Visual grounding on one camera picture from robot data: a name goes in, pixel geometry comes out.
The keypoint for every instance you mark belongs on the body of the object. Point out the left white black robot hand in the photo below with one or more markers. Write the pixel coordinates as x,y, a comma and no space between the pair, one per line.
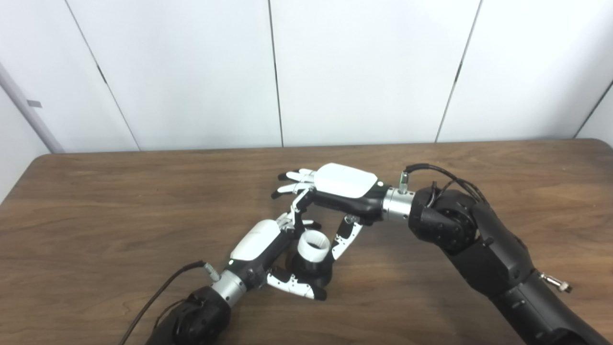
256,239

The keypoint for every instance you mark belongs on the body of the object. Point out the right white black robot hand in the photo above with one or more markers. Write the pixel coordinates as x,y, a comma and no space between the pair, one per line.
345,182

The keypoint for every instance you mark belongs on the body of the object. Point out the small grey wall tag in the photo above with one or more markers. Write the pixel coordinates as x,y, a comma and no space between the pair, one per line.
34,103

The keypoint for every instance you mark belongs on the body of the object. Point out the round black part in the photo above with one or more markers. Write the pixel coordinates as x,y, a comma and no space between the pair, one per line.
311,273

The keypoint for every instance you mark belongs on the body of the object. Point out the grey wall post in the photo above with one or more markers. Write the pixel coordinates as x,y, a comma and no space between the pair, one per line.
28,110

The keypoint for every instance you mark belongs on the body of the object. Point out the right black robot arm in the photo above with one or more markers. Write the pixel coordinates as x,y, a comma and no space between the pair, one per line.
488,258

